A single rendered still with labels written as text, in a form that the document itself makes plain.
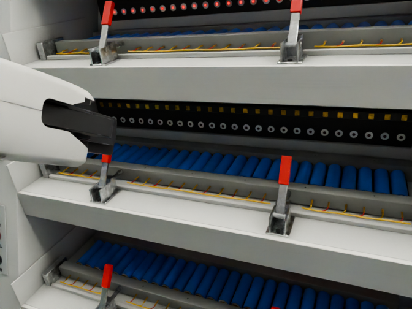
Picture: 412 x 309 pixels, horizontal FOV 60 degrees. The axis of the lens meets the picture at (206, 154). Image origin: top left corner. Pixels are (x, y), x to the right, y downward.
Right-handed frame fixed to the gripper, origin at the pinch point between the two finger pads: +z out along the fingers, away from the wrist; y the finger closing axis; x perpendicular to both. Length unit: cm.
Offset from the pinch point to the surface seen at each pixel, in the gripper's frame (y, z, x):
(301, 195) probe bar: 14.0, 24.7, -3.5
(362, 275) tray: 21.8, 20.6, -11.2
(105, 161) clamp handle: -14.1, 20.0, -2.1
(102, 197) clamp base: -13.4, 19.5, -7.4
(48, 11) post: -30.4, 20.1, 22.1
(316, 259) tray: 16.9, 20.0, -10.2
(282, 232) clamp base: 12.8, 20.1, -7.9
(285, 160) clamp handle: 12.2, 20.2, 0.6
